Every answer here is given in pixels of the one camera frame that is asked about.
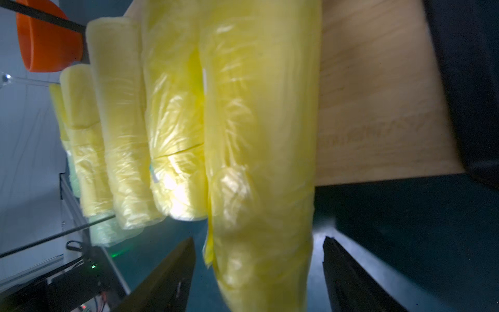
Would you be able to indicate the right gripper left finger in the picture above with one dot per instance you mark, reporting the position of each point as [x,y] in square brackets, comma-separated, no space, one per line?
[167,287]

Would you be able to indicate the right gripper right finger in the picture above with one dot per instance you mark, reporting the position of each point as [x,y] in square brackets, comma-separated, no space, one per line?
[349,286]

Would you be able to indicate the yellow roll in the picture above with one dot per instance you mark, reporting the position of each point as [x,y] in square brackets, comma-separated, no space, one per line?
[75,106]
[260,62]
[114,46]

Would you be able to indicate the yellow roll diagonal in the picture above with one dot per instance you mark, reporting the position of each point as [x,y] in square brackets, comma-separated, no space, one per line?
[175,107]

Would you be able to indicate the green roll beside shelf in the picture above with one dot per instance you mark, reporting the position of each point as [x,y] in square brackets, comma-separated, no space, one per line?
[109,233]

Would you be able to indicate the wooden three-tier shelf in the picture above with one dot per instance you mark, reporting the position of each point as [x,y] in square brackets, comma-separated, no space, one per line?
[406,90]

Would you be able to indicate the green roll far left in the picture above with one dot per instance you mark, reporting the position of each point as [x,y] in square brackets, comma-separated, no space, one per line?
[75,186]

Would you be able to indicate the clear plastic goblet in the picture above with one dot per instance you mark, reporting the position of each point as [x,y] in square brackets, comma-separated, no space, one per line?
[7,79]

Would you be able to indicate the orange plastic bowl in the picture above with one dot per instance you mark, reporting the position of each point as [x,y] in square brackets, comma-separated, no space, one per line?
[46,47]

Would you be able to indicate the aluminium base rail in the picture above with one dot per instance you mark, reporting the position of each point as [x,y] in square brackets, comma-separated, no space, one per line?
[82,278]

